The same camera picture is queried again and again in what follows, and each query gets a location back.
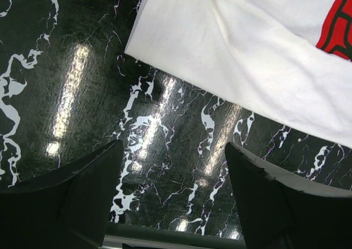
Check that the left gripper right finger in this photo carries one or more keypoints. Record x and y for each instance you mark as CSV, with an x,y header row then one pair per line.
x,y
279,209

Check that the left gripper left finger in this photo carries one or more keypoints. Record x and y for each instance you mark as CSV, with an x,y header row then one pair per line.
x,y
68,207

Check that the white Coca-Cola t-shirt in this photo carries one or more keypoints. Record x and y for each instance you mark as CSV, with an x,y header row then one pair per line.
x,y
286,60

